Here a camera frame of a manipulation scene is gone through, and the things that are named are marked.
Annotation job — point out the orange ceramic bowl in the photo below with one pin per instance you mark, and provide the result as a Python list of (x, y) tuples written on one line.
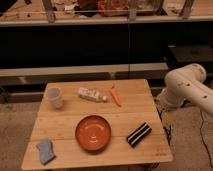
[(93, 133)]

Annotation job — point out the white plastic bottle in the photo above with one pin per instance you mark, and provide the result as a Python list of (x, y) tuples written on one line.
[(91, 95)]

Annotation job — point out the blue sponge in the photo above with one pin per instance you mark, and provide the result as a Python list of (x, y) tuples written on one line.
[(46, 152)]

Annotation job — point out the black white striped block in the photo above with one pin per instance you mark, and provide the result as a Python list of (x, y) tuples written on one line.
[(137, 135)]

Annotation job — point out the white plastic cup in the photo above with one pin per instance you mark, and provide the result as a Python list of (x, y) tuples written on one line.
[(54, 96)]

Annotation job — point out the black box on shelf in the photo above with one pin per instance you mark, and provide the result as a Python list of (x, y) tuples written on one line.
[(179, 56)]

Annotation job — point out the orange carrot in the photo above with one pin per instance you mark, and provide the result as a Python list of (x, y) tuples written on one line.
[(115, 96)]

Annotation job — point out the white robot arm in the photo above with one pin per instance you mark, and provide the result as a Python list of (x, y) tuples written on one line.
[(187, 83)]

